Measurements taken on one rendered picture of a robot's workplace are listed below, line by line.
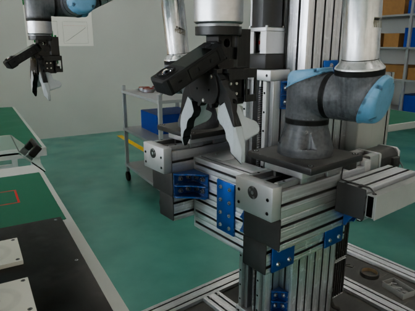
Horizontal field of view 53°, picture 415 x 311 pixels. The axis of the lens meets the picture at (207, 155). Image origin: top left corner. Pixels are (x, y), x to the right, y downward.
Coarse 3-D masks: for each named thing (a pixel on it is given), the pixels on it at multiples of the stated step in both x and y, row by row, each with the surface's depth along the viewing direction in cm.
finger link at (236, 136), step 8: (224, 104) 61; (224, 112) 61; (240, 112) 63; (224, 120) 61; (240, 120) 62; (248, 120) 63; (224, 128) 61; (232, 128) 60; (240, 128) 60; (248, 128) 62; (256, 128) 63; (232, 136) 60; (240, 136) 60; (248, 136) 62; (232, 144) 61; (240, 144) 60; (232, 152) 61; (240, 152) 61; (240, 160) 61
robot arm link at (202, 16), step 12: (204, 0) 59; (216, 0) 58; (228, 0) 58; (240, 0) 60; (204, 12) 59; (216, 12) 59; (228, 12) 59; (240, 12) 60; (204, 24) 60; (216, 24) 60; (228, 24) 60
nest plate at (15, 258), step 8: (8, 240) 118; (16, 240) 118; (0, 248) 114; (8, 248) 114; (16, 248) 114; (0, 256) 109; (8, 256) 109; (16, 256) 109; (0, 264) 105; (8, 264) 106; (16, 264) 107
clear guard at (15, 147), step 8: (0, 136) 121; (8, 136) 121; (0, 144) 111; (8, 144) 111; (16, 144) 112; (24, 144) 125; (0, 152) 103; (8, 152) 103; (16, 152) 103; (24, 152) 109; (32, 160) 106; (40, 168) 106
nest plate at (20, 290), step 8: (16, 280) 98; (24, 280) 98; (0, 288) 95; (8, 288) 95; (16, 288) 95; (24, 288) 95; (0, 296) 92; (8, 296) 92; (16, 296) 92; (24, 296) 92; (32, 296) 92; (0, 304) 89; (8, 304) 89; (16, 304) 89; (24, 304) 89; (32, 304) 89
